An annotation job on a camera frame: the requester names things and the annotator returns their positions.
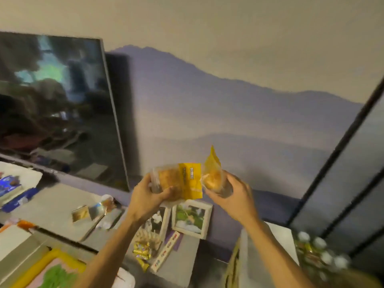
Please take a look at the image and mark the person's right hand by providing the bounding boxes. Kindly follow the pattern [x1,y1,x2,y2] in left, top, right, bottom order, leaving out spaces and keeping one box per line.
[205,170,258,225]

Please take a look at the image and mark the person's left hand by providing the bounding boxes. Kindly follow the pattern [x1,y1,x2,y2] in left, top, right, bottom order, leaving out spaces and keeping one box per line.
[127,174,174,225]

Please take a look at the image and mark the orange snack packet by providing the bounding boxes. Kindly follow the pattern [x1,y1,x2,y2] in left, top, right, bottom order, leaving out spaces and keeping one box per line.
[200,145,234,199]

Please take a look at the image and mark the yellow bread snack packet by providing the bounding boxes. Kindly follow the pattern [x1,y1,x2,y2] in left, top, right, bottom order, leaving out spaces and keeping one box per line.
[150,162,204,208]

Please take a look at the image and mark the yellow candy wrappers pile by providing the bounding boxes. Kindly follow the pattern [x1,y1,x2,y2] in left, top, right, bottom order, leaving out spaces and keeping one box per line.
[133,241,152,273]

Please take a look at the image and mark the white cardboard box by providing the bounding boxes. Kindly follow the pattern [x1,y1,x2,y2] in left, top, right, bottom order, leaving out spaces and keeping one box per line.
[223,222,300,288]

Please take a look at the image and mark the yellow juice bottle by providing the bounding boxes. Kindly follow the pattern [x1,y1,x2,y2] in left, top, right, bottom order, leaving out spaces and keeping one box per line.
[295,231,312,255]
[312,236,328,258]

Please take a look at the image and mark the white snack basket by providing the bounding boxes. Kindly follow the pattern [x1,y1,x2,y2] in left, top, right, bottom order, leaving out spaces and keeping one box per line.
[112,266,136,288]

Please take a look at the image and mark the small white milk bottle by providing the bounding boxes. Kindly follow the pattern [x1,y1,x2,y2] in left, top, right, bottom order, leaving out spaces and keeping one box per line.
[320,251,334,272]
[333,255,351,275]

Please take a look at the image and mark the person's right forearm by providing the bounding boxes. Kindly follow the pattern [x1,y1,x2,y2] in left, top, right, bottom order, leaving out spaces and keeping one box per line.
[243,220,316,288]

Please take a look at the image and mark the wooden stick rack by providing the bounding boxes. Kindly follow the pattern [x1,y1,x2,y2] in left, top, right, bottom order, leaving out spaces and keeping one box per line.
[133,229,163,256]

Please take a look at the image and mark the silver foil packet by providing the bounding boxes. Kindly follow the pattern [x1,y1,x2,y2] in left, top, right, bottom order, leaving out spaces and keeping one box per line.
[96,206,124,231]

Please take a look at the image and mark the purple paper sheet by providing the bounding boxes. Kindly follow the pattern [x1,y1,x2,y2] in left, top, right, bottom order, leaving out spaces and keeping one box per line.
[164,230,184,252]

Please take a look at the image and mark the wooden strip red marks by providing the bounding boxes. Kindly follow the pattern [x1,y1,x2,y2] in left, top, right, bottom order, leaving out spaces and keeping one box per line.
[150,230,181,273]

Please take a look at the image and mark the small open white box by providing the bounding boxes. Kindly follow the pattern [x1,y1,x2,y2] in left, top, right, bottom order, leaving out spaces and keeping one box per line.
[71,205,90,223]

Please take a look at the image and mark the grey flat board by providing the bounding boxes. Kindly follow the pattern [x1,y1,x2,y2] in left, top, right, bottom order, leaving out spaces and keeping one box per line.
[9,182,103,242]

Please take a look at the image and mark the open white carton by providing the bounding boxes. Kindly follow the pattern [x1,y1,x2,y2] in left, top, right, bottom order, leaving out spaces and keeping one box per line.
[0,161,43,207]

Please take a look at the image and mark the orange plastic object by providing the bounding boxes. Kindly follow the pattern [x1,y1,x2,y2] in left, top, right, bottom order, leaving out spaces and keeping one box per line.
[0,219,37,234]

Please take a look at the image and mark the black television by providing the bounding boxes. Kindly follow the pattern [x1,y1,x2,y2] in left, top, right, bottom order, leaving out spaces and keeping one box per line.
[0,31,130,192]

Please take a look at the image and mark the blue tissue box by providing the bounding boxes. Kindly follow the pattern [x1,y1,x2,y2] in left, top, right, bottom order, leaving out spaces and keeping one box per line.
[1,188,40,213]

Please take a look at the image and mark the yellow toy sand tray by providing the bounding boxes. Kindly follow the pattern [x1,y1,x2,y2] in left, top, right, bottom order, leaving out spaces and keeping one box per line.
[10,248,88,288]

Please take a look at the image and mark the white closed box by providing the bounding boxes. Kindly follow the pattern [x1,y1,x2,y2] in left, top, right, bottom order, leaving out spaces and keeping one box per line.
[0,235,51,286]
[0,224,33,262]

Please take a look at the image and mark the blue toys pile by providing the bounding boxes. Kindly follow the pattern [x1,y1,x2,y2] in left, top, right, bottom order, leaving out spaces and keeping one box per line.
[0,175,22,197]

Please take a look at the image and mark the yellow wooden stool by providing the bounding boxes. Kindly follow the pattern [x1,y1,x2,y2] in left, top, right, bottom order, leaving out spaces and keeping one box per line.
[300,236,384,288]

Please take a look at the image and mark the black white photo frame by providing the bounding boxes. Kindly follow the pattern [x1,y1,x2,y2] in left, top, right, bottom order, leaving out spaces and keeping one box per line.
[141,206,172,242]

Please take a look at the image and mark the green landscape photo frame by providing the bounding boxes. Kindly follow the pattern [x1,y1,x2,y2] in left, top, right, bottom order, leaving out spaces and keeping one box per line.
[171,199,214,240]

